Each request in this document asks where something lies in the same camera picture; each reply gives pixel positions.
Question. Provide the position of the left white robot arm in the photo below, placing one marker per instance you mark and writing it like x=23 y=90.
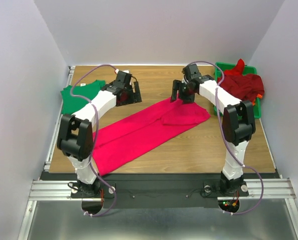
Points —
x=76 y=138

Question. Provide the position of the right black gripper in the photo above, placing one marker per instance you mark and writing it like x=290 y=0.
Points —
x=180 y=89

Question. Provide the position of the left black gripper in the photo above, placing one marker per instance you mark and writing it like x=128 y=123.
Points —
x=136 y=97

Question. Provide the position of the orange garment in bin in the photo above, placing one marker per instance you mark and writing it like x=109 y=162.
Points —
x=257 y=99

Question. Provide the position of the folded green t shirt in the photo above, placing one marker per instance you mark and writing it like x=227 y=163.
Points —
x=73 y=104

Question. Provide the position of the pink t shirt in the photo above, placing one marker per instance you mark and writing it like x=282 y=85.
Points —
x=137 y=134

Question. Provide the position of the green plastic bin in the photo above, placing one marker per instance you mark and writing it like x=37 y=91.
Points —
x=257 y=110

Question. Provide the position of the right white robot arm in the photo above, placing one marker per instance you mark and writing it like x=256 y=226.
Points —
x=236 y=121

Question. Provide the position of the dark red t shirt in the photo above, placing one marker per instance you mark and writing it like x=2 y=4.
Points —
x=241 y=85

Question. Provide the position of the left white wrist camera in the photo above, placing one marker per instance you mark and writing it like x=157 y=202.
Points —
x=122 y=73

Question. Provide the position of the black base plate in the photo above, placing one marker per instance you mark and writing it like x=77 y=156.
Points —
x=158 y=191

